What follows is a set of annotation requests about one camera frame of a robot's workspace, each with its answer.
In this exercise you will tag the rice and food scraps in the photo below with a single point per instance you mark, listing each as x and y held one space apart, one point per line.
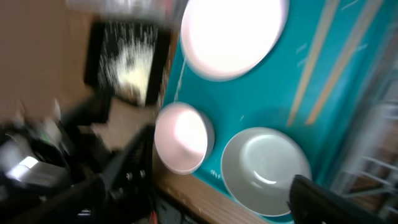
126 58

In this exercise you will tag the grey dishwasher rack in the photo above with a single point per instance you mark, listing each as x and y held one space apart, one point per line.
367 175

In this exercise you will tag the black plastic tray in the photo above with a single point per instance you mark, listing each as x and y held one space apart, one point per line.
158 64

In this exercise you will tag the right wooden chopstick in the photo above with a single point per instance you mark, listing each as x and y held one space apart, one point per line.
362 24

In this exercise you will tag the wooden chopstick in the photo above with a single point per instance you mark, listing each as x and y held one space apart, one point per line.
323 27
362 24

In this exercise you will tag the left wooden chopstick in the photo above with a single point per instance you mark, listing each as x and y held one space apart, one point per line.
323 27

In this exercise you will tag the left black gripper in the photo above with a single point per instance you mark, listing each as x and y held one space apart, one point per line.
121 191

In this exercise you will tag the pink bowl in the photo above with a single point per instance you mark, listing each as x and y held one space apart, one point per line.
184 137

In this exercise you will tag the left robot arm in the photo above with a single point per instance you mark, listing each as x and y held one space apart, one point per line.
64 143

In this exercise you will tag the white round plate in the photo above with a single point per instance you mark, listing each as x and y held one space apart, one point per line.
224 39

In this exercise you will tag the teal serving tray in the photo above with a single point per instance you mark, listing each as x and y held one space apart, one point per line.
263 97

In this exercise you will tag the grey bowl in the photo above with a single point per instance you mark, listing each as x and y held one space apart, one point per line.
258 166

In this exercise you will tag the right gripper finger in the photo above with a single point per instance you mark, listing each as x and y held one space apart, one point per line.
310 203

